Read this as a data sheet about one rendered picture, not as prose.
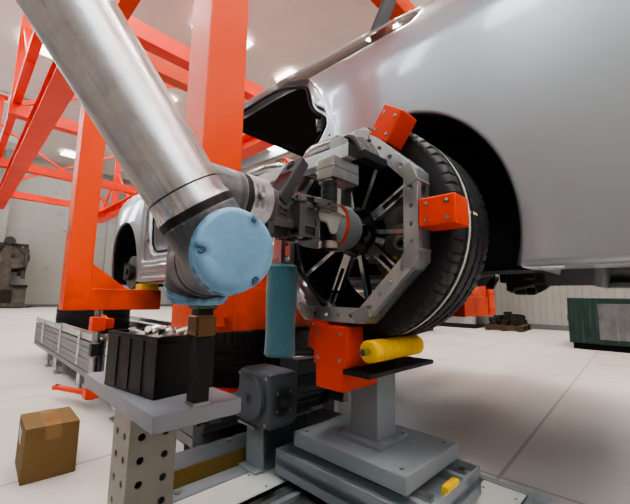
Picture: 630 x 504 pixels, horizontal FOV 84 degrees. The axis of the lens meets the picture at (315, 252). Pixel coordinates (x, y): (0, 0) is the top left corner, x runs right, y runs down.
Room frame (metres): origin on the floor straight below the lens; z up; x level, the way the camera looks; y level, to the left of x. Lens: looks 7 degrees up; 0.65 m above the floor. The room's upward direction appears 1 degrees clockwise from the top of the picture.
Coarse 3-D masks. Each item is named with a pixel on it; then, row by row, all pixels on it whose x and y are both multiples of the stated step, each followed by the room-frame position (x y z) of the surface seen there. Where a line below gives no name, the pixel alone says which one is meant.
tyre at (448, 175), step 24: (408, 144) 0.92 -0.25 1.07; (432, 168) 0.88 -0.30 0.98; (456, 168) 0.93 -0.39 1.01; (432, 192) 0.88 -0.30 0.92; (456, 192) 0.85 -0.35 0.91; (480, 216) 0.94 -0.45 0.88; (432, 240) 0.88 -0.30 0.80; (456, 240) 0.85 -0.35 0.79; (480, 240) 0.94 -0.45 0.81; (432, 264) 0.88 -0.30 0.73; (456, 264) 0.88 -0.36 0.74; (480, 264) 0.98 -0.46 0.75; (408, 288) 0.93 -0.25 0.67; (432, 288) 0.88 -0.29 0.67; (456, 288) 0.94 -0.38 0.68; (408, 312) 0.93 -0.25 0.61; (432, 312) 0.95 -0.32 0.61; (384, 336) 0.99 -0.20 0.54
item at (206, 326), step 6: (192, 318) 0.66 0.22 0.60; (198, 318) 0.65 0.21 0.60; (204, 318) 0.65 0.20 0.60; (210, 318) 0.66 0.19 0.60; (192, 324) 0.66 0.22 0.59; (198, 324) 0.65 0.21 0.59; (204, 324) 0.65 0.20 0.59; (210, 324) 0.66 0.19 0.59; (192, 330) 0.66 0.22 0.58; (198, 330) 0.65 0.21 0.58; (204, 330) 0.65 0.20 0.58; (210, 330) 0.66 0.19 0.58; (192, 336) 0.66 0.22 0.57; (198, 336) 0.65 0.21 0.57; (204, 336) 0.66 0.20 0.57; (210, 336) 0.67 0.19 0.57
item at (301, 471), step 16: (288, 448) 1.23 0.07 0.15; (288, 464) 1.15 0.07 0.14; (304, 464) 1.10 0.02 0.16; (320, 464) 1.13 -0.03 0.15; (464, 464) 1.13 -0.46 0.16; (288, 480) 1.15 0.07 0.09; (304, 480) 1.10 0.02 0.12; (320, 480) 1.06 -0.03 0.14; (336, 480) 1.02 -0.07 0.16; (352, 480) 1.04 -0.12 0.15; (368, 480) 1.01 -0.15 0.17; (432, 480) 1.06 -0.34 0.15; (448, 480) 0.99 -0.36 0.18; (464, 480) 1.02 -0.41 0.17; (480, 480) 1.10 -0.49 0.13; (320, 496) 1.06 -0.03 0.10; (336, 496) 1.01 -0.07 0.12; (352, 496) 0.98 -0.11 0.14; (368, 496) 0.94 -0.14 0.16; (384, 496) 0.97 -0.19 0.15; (400, 496) 0.94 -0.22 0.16; (416, 496) 0.93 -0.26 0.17; (432, 496) 0.91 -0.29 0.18; (448, 496) 0.95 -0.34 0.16; (464, 496) 1.01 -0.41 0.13
